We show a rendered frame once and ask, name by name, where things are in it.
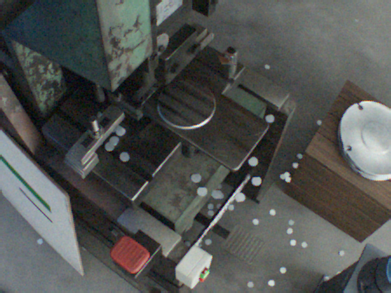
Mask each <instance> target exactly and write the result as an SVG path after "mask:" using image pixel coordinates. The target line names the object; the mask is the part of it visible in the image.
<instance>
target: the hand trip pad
mask: <svg viewBox="0 0 391 293"><path fill-rule="evenodd" d="M109 254H110V256H111V257H112V259H113V260H114V261H116V262H117V263H118V264H119V265H121V266H122V268H125V269H126V270H128V271H129V272H131V273H134V272H138V271H139V270H140V269H141V267H142V266H143V264H144V263H145V262H146V261H147V260H148V258H149V253H148V251H147V249H146V248H144V247H143V246H141V245H140V244H139V243H138V242H137V241H136V240H134V239H133V238H132V237H130V236H127V235H123V236H122V237H120V238H119V240H118V241H117V242H116V243H115V244H114V245H113V247H112V248H111V250H110V253H109Z"/></svg>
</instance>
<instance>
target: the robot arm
mask: <svg viewBox="0 0 391 293"><path fill-rule="evenodd" d="M357 288H358V292H359V293H391V254H390V255H389V256H378V257H375V258H373V259H372V260H370V261H369V262H367V263H366V264H365V265H364V266H363V267H362V268H361V270H360V273H359V275H358V280H357Z"/></svg>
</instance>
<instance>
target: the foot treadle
mask: <svg viewBox="0 0 391 293"><path fill-rule="evenodd" d="M194 220H195V221H198V222H199V223H201V224H202V225H203V226H205V225H206V224H207V223H208V222H209V220H210V218H208V217H206V216H205V215H202V213H200V212H198V213H197V215H196V216H195V217H194ZM212 232H214V233H216V234H217V235H220V236H221V237H222V238H224V239H225V240H226V241H224V242H223V243H222V249H224V250H225V251H228V253H231V254H232V255H233V256H234V257H236V258H237V259H239V260H241V261H242V262H245V263H246V264H251V263H252V262H253V261H254V259H255V258H256V256H257V255H258V253H259V251H261V249H262V247H263V246H264V245H265V241H264V240H262V239H261V238H259V237H258V236H256V235H253V233H251V232H250V231H249V230H247V229H246V228H243V227H242V226H241V225H237V226H235V227H234V229H233V230H232V232H230V231H229V230H227V229H225V228H224V227H221V226H220V225H219V224H216V225H215V226H214V227H213V228H212Z"/></svg>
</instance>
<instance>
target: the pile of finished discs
mask: <svg viewBox="0 0 391 293"><path fill-rule="evenodd" d="M337 138H338V143H339V149H340V151H341V153H342V157H344V160H346V162H347V164H348V165H349V166H350V167H351V168H352V170H354V171H355V172H356V173H357V172H359V173H360V175H361V176H362V177H363V176H364V177H366V178H367V179H370V180H377V181H384V180H387V179H389V178H391V109H390V108H387V107H386V106H384V105H381V104H379V103H376V102H372V101H366V102H365V101H362V102H361V103H359V104H357V105H356V104H355V105H352V106H350V107H349V109H347V111H346V112H345V114H344V115H343V118H342V119H341V121H340V124H339V130H338V134H337Z"/></svg>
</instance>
